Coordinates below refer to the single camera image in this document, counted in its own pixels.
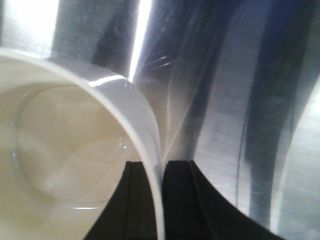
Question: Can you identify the stainless steel shelf frame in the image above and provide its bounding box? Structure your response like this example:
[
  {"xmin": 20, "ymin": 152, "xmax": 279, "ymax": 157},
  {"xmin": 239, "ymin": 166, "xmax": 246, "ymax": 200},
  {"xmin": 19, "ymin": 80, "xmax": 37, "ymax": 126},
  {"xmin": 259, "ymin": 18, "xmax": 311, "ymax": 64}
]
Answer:
[{"xmin": 0, "ymin": 0, "xmax": 320, "ymax": 240}]

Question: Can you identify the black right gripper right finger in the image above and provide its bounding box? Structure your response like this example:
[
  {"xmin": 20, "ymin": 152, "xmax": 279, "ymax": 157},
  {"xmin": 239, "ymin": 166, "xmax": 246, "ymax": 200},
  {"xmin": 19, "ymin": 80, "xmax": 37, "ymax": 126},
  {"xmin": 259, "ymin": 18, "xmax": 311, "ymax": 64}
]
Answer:
[{"xmin": 162, "ymin": 160, "xmax": 280, "ymax": 240}]

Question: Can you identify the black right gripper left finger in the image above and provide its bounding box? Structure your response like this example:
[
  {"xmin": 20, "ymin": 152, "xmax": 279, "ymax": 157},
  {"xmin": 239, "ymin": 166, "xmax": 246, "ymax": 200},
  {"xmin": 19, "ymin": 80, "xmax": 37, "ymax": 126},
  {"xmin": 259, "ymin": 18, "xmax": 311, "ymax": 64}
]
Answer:
[{"xmin": 84, "ymin": 161, "xmax": 157, "ymax": 240}]

